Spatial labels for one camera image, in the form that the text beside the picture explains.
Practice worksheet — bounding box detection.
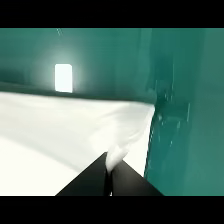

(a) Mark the white garment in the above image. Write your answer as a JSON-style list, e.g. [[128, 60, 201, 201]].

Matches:
[[0, 91, 156, 197]]

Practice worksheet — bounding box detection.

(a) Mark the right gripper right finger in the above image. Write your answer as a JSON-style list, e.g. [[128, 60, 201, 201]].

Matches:
[[110, 160, 164, 197]]

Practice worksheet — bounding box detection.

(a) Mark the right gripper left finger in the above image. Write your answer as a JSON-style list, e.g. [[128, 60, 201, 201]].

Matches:
[[55, 152, 109, 197]]

